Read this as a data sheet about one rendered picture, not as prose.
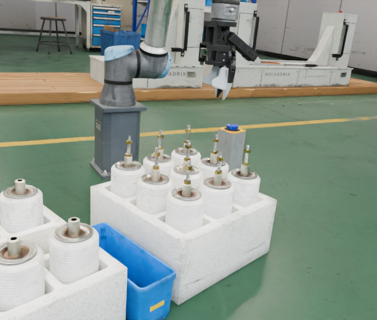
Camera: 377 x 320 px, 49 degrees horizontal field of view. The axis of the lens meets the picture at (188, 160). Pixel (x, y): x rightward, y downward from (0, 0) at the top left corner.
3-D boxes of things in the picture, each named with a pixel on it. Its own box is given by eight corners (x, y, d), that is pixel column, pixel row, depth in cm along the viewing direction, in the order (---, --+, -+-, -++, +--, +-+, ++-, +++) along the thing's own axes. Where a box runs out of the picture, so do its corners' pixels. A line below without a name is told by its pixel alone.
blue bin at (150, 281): (68, 272, 111) (68, 232, 106) (104, 258, 118) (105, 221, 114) (138, 336, 91) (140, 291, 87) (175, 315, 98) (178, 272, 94)
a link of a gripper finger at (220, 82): (208, 100, 117) (209, 66, 115) (226, 100, 119) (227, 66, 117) (213, 100, 114) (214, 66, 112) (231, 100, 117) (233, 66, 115)
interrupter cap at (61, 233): (46, 232, 82) (46, 229, 81) (80, 221, 87) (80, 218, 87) (66, 249, 77) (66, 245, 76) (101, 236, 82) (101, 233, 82)
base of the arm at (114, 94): (94, 99, 175) (95, 75, 172) (128, 98, 182) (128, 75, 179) (105, 107, 163) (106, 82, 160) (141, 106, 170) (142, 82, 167)
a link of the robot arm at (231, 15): (231, 5, 116) (246, 6, 109) (229, 22, 118) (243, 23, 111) (206, 2, 113) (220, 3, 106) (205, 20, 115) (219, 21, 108)
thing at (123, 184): (112, 231, 119) (113, 173, 113) (108, 216, 127) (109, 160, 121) (145, 228, 122) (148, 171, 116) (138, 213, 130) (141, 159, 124)
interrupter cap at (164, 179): (135, 181, 109) (136, 179, 109) (149, 173, 115) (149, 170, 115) (161, 188, 106) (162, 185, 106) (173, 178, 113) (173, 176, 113)
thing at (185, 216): (206, 256, 110) (213, 195, 104) (184, 272, 103) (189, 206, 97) (178, 243, 116) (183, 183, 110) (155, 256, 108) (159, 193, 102)
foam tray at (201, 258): (89, 240, 126) (89, 186, 120) (180, 206, 153) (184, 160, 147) (178, 306, 101) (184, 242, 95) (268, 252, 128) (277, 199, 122)
